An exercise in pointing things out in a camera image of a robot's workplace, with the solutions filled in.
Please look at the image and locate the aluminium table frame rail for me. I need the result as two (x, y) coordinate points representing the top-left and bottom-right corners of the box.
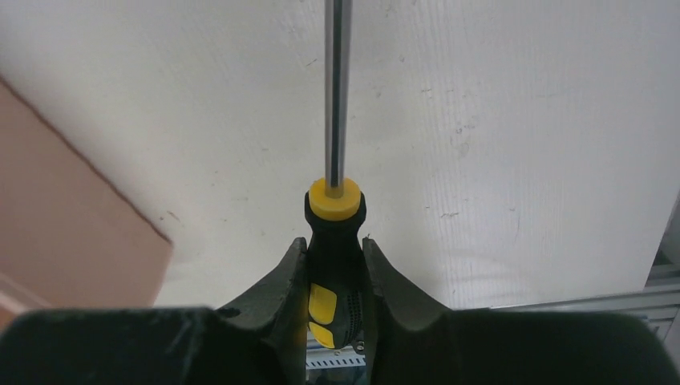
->
(305, 191), (680, 385)

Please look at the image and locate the black yellow screwdriver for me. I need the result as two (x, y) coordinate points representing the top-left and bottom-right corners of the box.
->
(305, 1), (366, 349)

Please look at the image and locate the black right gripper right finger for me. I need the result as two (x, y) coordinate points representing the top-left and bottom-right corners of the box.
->
(362, 238), (679, 384)

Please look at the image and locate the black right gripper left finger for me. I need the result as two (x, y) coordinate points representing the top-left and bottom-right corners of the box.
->
(1, 237), (308, 384)

